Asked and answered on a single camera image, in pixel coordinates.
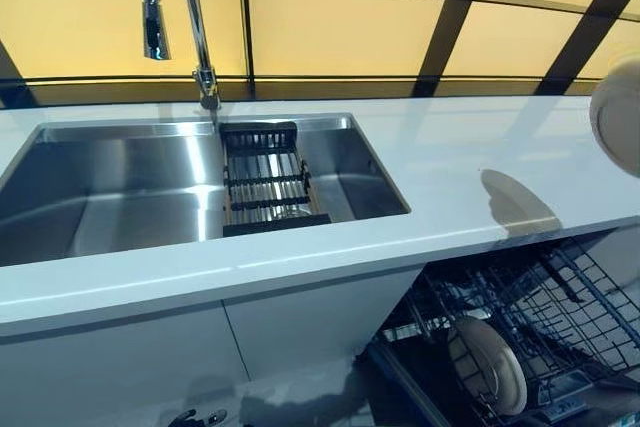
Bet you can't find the chrome kitchen faucet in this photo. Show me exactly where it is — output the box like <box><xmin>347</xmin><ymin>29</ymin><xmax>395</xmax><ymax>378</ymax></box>
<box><xmin>137</xmin><ymin>0</ymin><xmax>222</xmax><ymax>116</ymax></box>

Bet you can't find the white round plate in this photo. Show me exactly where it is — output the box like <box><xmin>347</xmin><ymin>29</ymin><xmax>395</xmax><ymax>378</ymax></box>
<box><xmin>447</xmin><ymin>315</ymin><xmax>530</xmax><ymax>417</ymax></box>
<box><xmin>589</xmin><ymin>49</ymin><xmax>640</xmax><ymax>173</ymax></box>

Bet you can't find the stainless steel sink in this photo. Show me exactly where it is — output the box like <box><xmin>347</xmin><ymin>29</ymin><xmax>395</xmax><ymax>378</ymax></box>
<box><xmin>0</xmin><ymin>112</ymin><xmax>412</xmax><ymax>268</ymax></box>

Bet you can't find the white glossy cabinet door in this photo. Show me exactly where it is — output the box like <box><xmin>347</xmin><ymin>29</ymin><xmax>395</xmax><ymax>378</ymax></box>
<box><xmin>222</xmin><ymin>266</ymin><xmax>426</xmax><ymax>388</ymax></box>
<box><xmin>0</xmin><ymin>304</ymin><xmax>251</xmax><ymax>427</ymax></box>

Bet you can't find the dark wire dishwasher rack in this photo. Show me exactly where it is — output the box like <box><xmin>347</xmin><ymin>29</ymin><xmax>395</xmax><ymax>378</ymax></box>
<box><xmin>374</xmin><ymin>234</ymin><xmax>640</xmax><ymax>427</ymax></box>

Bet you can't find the dark brown window frame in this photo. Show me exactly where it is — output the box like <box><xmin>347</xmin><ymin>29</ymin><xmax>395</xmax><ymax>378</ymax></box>
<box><xmin>0</xmin><ymin>0</ymin><xmax>640</xmax><ymax>111</ymax></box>

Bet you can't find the black dish drying rack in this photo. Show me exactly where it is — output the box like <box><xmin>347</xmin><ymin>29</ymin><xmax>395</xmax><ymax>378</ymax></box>
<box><xmin>219</xmin><ymin>120</ymin><xmax>332</xmax><ymax>238</ymax></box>

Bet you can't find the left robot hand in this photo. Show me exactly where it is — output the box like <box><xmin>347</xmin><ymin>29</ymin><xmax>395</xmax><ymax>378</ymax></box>
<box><xmin>168</xmin><ymin>407</ymin><xmax>229</xmax><ymax>427</ymax></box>

